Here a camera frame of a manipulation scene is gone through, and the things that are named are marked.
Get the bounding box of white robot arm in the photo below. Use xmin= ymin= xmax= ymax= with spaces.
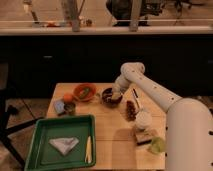
xmin=113 ymin=62 xmax=213 ymax=171

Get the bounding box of dark brown bowl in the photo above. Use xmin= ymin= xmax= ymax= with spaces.
xmin=101 ymin=88 xmax=123 ymax=108

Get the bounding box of green item in orange bowl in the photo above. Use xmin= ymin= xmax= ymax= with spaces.
xmin=79 ymin=87 xmax=90 ymax=99

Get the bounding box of orange bowl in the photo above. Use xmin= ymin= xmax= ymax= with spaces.
xmin=73 ymin=83 xmax=96 ymax=102

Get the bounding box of white cup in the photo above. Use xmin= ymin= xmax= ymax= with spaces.
xmin=135 ymin=111 xmax=152 ymax=130

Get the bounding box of small metal cup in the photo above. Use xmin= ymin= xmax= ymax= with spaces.
xmin=64 ymin=103 xmax=76 ymax=115

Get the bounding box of orange fruit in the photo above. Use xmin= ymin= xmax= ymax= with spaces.
xmin=63 ymin=93 xmax=73 ymax=103

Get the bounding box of blue sponge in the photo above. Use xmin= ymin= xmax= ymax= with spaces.
xmin=53 ymin=100 xmax=65 ymax=115

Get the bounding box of green cup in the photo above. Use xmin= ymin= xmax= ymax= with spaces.
xmin=148 ymin=137 xmax=165 ymax=155

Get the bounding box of folded grey cloth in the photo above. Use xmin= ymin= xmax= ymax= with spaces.
xmin=49 ymin=137 xmax=79 ymax=156

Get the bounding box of green plastic tray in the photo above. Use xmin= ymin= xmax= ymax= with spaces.
xmin=24 ymin=115 xmax=96 ymax=171

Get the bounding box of black chair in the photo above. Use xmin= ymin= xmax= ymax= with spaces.
xmin=0 ymin=63 xmax=38 ymax=167

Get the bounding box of black handled knife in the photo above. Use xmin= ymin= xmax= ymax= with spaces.
xmin=132 ymin=88 xmax=143 ymax=110

